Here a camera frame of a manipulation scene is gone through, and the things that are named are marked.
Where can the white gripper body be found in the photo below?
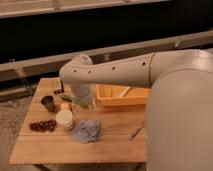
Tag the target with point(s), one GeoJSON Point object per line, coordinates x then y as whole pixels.
{"type": "Point", "coordinates": [82, 94]}

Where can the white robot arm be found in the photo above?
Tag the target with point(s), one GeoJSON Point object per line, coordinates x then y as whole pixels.
{"type": "Point", "coordinates": [179, 110]}

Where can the green chili pepper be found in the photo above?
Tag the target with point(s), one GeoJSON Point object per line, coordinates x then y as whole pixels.
{"type": "Point", "coordinates": [66, 98]}

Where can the yellow lemon toy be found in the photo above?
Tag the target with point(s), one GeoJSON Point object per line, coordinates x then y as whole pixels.
{"type": "Point", "coordinates": [65, 106]}

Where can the brown chocolate bar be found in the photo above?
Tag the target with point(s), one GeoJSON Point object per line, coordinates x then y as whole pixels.
{"type": "Point", "coordinates": [58, 86]}

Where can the dark metal cup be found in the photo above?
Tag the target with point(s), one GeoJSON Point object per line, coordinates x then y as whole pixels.
{"type": "Point", "coordinates": [48, 103]}

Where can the blue crumpled cloth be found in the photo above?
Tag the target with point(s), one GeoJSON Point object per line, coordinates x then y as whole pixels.
{"type": "Point", "coordinates": [86, 131]}

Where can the bunch of red grapes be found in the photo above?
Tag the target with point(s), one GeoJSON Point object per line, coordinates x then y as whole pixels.
{"type": "Point", "coordinates": [42, 126]}

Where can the metal fork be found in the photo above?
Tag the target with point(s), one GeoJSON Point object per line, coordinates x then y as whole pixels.
{"type": "Point", "coordinates": [136, 132]}

